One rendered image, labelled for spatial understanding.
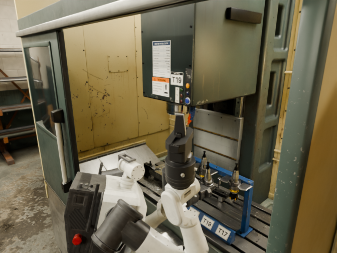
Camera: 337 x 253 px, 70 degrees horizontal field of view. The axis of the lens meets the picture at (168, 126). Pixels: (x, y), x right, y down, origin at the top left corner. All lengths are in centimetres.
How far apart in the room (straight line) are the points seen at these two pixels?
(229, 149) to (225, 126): 19
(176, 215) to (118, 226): 19
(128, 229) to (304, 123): 59
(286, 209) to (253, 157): 142
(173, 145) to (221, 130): 141
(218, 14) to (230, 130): 90
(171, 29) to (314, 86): 101
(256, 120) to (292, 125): 138
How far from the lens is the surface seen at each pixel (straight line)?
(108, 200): 94
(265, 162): 227
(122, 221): 82
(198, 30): 129
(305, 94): 48
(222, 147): 204
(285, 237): 59
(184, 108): 161
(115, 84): 252
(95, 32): 243
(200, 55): 130
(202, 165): 146
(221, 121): 198
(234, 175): 134
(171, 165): 68
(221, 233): 148
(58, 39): 145
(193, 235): 81
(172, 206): 73
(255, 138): 191
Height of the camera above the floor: 188
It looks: 17 degrees down
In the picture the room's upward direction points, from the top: straight up
